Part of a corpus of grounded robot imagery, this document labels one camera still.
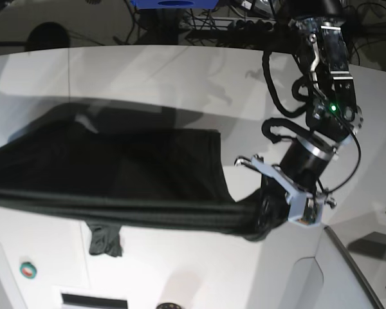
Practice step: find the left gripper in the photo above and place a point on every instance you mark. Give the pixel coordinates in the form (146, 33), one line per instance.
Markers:
(285, 184)

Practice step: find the dark green t-shirt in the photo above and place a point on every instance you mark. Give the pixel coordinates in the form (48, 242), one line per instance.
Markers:
(146, 174)

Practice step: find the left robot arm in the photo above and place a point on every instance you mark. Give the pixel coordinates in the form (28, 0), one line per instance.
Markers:
(327, 118)

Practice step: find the black round knob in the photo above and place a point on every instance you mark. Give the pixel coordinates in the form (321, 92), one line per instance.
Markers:
(168, 306)

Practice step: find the black power strip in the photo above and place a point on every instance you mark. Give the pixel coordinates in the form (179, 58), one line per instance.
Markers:
(253, 25)

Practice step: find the blue box with oval hole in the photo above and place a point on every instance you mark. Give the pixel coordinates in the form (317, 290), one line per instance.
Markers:
(175, 4)

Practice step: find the red green emergency button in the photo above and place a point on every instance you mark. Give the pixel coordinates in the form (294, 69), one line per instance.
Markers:
(28, 270)

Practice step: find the black round stool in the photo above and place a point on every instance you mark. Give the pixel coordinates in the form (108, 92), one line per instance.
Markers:
(47, 36)

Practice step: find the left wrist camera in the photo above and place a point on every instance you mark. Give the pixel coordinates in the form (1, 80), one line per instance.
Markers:
(306, 210)

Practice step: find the grey metal rail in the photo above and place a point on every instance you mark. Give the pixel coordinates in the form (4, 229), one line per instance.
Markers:
(360, 278)

